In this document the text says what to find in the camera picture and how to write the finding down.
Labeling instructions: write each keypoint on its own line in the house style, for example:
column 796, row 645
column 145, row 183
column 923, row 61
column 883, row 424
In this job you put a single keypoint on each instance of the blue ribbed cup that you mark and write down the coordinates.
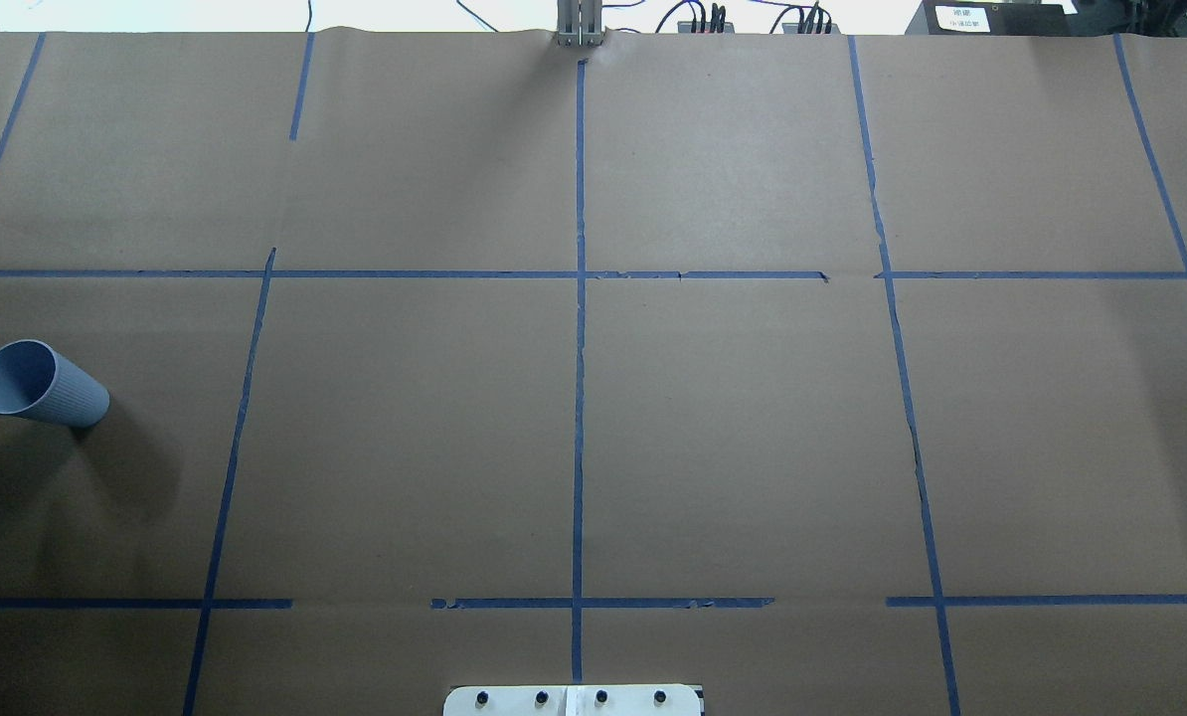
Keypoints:
column 40, row 384

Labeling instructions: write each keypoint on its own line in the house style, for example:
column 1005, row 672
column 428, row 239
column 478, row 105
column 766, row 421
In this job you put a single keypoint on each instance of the black box with label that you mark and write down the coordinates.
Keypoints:
column 993, row 18

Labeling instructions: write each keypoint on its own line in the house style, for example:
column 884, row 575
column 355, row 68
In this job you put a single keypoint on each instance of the aluminium frame post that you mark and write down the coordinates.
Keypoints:
column 579, row 23

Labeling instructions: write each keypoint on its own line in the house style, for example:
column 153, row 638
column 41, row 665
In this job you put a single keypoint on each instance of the white mount base plate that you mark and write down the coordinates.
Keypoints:
column 576, row 699

